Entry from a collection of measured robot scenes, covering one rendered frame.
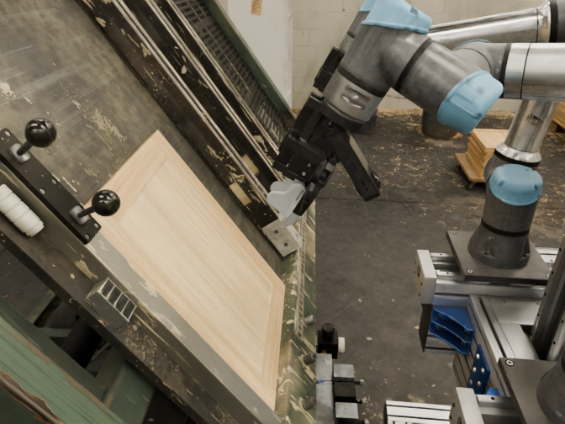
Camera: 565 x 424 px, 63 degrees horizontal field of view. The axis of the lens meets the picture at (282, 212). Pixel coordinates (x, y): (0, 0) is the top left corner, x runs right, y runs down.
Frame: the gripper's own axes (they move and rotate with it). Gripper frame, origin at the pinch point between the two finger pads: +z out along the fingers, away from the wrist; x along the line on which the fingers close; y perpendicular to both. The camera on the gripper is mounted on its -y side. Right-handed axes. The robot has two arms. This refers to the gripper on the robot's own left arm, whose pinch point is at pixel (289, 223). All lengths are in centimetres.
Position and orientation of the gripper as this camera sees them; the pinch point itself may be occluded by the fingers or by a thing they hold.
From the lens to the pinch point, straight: 74.1
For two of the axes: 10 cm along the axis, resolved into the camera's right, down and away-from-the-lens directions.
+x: -1.3, 4.6, -8.8
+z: -4.7, 7.5, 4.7
